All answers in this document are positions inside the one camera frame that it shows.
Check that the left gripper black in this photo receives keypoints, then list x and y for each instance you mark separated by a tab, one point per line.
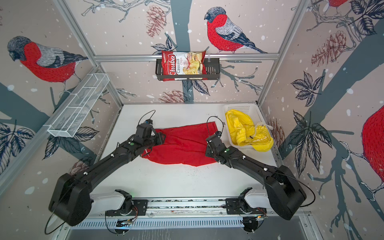
160	139

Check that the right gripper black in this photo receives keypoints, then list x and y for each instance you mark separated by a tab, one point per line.
207	151

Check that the red shorts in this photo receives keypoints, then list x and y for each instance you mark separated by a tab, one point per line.
183	145

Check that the yellow shorts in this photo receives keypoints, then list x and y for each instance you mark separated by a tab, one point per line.
245	133

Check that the white plastic basket tray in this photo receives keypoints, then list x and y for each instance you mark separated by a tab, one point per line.
250	109

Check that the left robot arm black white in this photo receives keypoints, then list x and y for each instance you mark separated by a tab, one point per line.
72	200

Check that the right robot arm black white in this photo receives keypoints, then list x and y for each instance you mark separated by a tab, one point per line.
284	192

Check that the red cassava chips bag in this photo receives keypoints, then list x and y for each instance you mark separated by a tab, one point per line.
182	63

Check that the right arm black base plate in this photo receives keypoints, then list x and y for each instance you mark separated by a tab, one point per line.
239	207

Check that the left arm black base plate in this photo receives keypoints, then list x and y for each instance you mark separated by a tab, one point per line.
130	208

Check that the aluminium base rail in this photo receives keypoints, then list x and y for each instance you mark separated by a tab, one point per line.
186	207

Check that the white mesh wall shelf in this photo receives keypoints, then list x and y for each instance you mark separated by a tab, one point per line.
81	102

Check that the black wire wall basket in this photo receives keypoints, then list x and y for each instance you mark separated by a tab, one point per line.
212	67

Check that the horizontal aluminium frame bar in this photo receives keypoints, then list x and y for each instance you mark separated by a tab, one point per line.
149	58

